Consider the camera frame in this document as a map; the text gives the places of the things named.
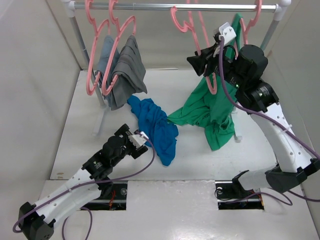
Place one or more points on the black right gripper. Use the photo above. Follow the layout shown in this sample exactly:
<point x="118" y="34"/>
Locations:
<point x="199" y="62"/>

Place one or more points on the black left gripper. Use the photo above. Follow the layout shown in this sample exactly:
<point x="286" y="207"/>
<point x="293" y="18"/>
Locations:
<point x="124" y="131"/>

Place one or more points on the blue t shirt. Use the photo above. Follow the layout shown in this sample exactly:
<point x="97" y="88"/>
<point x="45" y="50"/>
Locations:
<point x="153" y="121"/>

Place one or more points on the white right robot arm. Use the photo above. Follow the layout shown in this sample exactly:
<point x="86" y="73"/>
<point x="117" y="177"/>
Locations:
<point x="295" y="160"/>

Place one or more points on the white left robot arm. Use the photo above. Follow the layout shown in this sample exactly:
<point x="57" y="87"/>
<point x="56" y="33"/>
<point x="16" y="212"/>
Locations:
<point x="37" y="221"/>

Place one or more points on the green t shirt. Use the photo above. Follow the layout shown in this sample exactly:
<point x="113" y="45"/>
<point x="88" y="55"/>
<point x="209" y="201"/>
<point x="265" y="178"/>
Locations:
<point x="209" y="111"/>

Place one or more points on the pink hanger with green shirt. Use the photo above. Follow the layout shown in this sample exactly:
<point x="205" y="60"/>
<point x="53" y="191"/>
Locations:
<point x="252" y="22"/>

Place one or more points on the grey folded cloth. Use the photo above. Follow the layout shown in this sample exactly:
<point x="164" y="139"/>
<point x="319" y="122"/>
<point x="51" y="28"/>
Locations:
<point x="130" y="71"/>

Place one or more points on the light blue cloth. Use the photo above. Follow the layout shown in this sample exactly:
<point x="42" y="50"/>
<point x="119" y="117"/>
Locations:
<point x="104" y="58"/>

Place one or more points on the metal clothes rack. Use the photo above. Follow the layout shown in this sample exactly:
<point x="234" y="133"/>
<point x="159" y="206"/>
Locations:
<point x="180" y="15"/>

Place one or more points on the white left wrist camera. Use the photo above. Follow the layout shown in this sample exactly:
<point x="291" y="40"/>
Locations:
<point x="139" y="138"/>

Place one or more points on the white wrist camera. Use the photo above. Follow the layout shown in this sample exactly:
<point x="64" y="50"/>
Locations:
<point x="226" y="31"/>
<point x="139" y="138"/>

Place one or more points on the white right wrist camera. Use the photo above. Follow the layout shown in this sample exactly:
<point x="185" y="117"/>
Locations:
<point x="226" y="31"/>

